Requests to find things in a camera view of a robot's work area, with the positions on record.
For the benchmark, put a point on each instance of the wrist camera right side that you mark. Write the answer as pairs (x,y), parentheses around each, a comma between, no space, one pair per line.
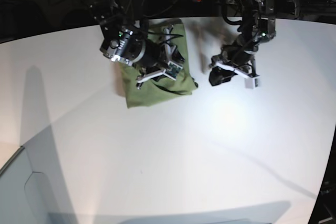
(173,70)

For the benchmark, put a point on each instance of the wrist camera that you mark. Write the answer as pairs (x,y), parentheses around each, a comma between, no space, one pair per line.
(252,82)
(173,70)

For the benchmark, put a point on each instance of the wrist camera left side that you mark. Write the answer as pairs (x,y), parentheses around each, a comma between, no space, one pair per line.
(252,82)

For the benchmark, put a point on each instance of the green T-shirt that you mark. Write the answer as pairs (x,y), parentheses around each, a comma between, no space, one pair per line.
(155,92)

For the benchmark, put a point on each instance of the gripper body left side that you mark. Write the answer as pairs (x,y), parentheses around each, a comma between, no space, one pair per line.
(238,59)

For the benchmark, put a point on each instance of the gripper body right side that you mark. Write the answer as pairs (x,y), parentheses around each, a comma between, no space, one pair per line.
(154,56)

